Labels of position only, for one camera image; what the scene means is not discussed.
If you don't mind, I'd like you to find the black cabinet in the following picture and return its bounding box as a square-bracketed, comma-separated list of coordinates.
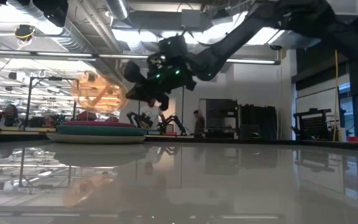
[204, 98, 239, 139]

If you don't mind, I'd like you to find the orange translucent plastic plate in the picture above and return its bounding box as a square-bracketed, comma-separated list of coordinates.
[70, 71, 127, 114]

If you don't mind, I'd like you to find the silver ventilation duct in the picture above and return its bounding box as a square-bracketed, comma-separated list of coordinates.
[6, 0, 130, 94]

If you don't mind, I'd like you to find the light green plastic plate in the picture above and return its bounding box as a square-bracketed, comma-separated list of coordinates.
[55, 124, 148, 137]

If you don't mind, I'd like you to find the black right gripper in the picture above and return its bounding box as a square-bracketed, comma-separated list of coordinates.
[124, 53, 198, 112]

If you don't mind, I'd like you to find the person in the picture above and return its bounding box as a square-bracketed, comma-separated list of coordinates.
[0, 104, 22, 129]
[193, 109, 206, 137]
[139, 98, 165, 130]

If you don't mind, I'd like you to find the yellow hanging cable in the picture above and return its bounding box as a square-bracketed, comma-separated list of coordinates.
[332, 49, 339, 142]

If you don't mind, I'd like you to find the grey plastic plate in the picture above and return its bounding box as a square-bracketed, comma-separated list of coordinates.
[46, 133, 148, 145]

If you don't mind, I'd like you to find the black metal stand frame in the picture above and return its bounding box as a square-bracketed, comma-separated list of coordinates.
[22, 75, 80, 130]

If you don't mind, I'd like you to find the black table frame rail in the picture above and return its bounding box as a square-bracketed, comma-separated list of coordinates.
[0, 132, 358, 153]

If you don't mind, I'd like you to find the black perforated rack cart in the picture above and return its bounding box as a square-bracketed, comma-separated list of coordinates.
[291, 108, 333, 141]

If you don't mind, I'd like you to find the yellow ceiling cable reel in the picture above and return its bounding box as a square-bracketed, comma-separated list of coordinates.
[13, 24, 37, 51]

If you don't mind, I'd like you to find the pink plastic plate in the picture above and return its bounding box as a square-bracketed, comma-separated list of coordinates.
[61, 120, 136, 128]

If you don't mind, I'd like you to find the black equipment case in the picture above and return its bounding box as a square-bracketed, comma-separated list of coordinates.
[239, 105, 278, 141]

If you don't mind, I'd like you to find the long ceiling light bar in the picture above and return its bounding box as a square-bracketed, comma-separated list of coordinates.
[0, 49, 282, 66]

